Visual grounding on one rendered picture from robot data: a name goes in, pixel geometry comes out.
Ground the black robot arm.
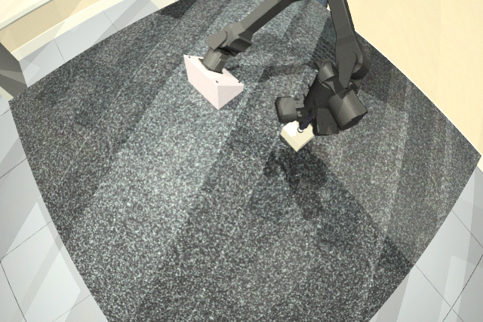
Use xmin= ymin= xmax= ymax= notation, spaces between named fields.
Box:
xmin=198 ymin=0 xmax=370 ymax=136

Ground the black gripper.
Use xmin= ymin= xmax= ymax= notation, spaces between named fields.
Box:
xmin=274 ymin=82 xmax=328 ymax=124

